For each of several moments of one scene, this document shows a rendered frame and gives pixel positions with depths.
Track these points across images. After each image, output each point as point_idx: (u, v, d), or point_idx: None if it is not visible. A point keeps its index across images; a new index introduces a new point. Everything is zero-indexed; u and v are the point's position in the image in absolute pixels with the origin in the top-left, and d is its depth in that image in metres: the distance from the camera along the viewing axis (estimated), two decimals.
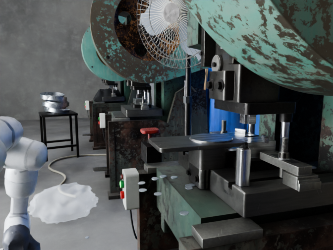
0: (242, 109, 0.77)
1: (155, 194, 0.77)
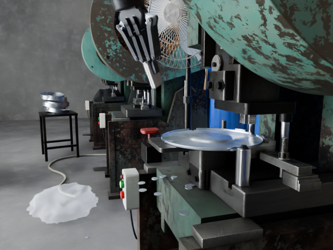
0: (242, 109, 0.77)
1: (155, 194, 0.77)
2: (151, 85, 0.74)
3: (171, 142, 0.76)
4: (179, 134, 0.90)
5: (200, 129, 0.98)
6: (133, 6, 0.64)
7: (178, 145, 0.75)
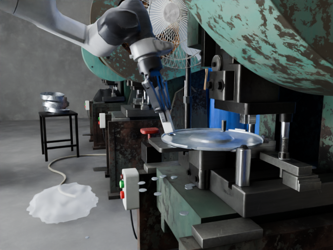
0: (242, 109, 0.77)
1: (155, 194, 0.77)
2: (165, 130, 0.92)
3: (262, 137, 0.82)
4: (225, 147, 0.74)
5: (183, 146, 0.73)
6: (144, 72, 0.89)
7: (256, 138, 0.84)
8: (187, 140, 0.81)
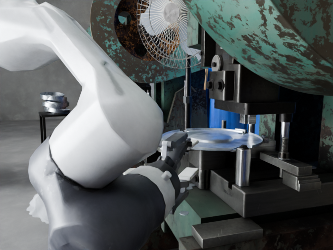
0: (242, 109, 0.77)
1: None
2: (197, 171, 0.66)
3: (172, 130, 0.93)
4: (217, 131, 0.94)
5: (251, 134, 0.89)
6: None
7: (171, 133, 0.91)
8: (238, 139, 0.83)
